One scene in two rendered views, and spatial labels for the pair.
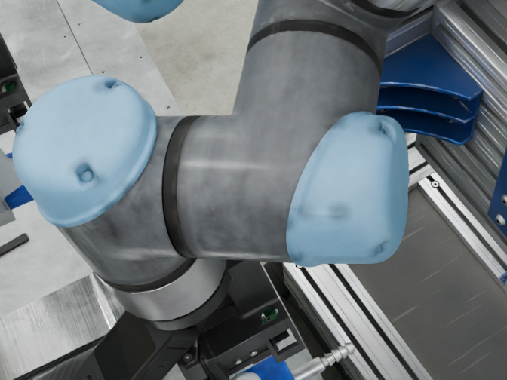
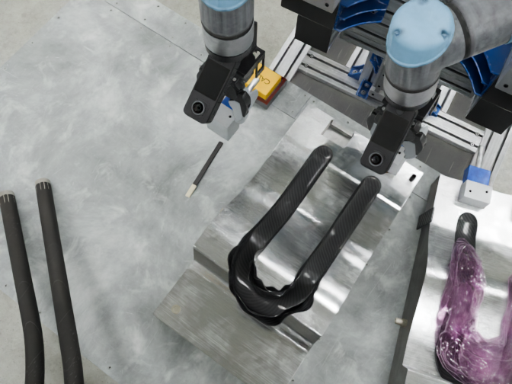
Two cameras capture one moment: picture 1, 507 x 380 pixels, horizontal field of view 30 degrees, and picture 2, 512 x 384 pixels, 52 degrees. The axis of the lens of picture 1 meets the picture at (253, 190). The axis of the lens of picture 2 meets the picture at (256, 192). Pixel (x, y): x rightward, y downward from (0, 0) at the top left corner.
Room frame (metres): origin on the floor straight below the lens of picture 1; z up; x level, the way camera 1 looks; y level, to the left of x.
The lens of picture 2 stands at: (0.08, 0.50, 1.80)
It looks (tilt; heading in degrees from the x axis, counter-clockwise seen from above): 69 degrees down; 319
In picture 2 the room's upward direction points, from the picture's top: 3 degrees clockwise
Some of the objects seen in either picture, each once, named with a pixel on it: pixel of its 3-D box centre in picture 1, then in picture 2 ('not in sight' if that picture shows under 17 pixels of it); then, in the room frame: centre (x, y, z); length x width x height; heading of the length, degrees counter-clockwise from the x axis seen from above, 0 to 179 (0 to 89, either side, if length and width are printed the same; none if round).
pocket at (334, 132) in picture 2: not in sight; (337, 136); (0.34, 0.07, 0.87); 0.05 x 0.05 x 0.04; 18
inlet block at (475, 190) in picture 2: not in sight; (476, 174); (0.11, -0.10, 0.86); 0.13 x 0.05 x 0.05; 125
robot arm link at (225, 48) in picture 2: not in sight; (225, 27); (0.48, 0.22, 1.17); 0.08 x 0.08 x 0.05
